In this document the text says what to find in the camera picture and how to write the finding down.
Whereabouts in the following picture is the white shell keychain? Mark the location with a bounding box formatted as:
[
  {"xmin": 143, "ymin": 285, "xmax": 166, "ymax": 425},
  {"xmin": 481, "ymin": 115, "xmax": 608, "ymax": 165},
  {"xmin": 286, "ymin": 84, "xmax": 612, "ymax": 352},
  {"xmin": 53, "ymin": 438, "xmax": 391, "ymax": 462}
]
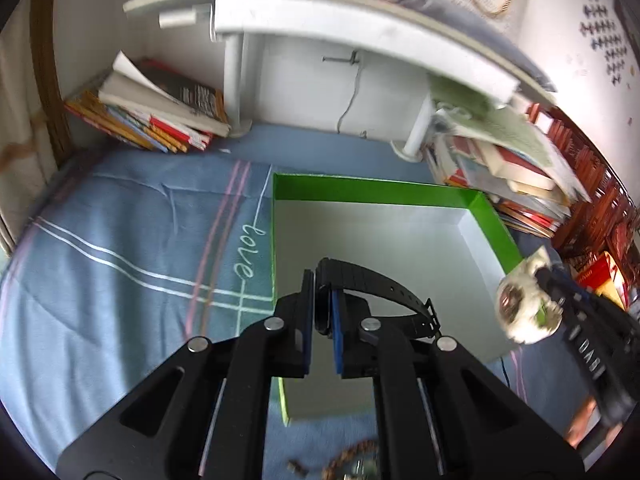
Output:
[{"xmin": 496, "ymin": 246, "xmax": 563, "ymax": 344}]

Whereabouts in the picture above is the brown wooden bead bracelet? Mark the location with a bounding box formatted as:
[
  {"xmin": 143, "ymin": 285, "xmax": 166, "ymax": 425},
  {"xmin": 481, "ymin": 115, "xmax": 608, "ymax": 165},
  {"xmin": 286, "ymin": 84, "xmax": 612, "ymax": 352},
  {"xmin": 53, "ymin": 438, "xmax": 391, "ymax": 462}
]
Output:
[{"xmin": 286, "ymin": 440, "xmax": 381, "ymax": 480}]

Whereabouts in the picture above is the person's right hand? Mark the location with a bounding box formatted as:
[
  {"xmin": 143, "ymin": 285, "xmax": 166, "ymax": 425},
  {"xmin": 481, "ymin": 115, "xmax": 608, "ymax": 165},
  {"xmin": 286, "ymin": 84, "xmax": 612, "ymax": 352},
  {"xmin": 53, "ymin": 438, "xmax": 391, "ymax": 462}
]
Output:
[{"xmin": 565, "ymin": 398, "xmax": 597, "ymax": 448}]

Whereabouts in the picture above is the red and yellow box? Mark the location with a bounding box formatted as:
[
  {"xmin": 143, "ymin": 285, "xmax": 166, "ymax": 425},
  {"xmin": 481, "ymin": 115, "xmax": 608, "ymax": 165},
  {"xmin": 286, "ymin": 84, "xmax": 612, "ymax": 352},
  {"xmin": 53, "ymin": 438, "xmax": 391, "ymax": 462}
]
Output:
[{"xmin": 576, "ymin": 252, "xmax": 629, "ymax": 310}]

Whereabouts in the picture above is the carved red wooden headboard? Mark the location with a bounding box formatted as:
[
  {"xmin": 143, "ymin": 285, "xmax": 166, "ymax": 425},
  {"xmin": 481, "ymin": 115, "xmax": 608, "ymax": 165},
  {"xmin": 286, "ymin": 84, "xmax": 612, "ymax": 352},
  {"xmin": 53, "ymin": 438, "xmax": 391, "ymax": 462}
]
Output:
[{"xmin": 526, "ymin": 103, "xmax": 639, "ymax": 278}]

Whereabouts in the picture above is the green cardboard box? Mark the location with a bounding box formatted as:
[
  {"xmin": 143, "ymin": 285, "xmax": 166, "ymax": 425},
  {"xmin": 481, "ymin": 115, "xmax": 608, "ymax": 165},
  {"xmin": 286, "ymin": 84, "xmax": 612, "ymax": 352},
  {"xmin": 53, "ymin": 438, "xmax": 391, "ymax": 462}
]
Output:
[{"xmin": 270, "ymin": 172, "xmax": 525, "ymax": 427}]

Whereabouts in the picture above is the blue striped bed sheet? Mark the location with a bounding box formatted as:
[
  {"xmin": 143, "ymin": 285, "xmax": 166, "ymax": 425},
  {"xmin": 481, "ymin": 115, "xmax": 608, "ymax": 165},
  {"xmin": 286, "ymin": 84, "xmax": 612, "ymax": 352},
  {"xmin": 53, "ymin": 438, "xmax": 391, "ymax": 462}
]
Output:
[{"xmin": 0, "ymin": 121, "xmax": 597, "ymax": 480}]

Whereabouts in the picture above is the right stack of books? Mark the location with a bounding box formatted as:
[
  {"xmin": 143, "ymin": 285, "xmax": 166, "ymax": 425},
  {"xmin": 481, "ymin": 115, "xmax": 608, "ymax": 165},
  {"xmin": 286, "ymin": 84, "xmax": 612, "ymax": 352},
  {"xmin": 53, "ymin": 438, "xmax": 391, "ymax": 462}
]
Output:
[{"xmin": 423, "ymin": 76, "xmax": 591, "ymax": 240}]

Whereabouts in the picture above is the stack of books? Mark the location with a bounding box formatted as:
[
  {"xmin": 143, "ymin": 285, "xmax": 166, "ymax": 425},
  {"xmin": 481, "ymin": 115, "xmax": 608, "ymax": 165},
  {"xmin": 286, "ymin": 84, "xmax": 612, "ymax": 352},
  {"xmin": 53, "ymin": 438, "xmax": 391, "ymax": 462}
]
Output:
[
  {"xmin": 64, "ymin": 52, "xmax": 231, "ymax": 154},
  {"xmin": 423, "ymin": 76, "xmax": 591, "ymax": 240}
]

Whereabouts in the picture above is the beige curtain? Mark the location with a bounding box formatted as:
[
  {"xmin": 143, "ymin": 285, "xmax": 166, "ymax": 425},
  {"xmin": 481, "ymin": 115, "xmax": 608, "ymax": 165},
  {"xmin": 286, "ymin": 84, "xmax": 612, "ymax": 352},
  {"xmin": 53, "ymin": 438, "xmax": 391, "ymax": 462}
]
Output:
[{"xmin": 0, "ymin": 0, "xmax": 56, "ymax": 256}]

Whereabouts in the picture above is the left stack of books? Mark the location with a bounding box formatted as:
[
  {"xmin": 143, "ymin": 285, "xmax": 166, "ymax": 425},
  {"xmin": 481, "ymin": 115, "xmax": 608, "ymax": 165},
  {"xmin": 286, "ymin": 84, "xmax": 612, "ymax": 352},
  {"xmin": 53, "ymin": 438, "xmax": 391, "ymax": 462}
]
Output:
[{"xmin": 64, "ymin": 52, "xmax": 231, "ymax": 154}]

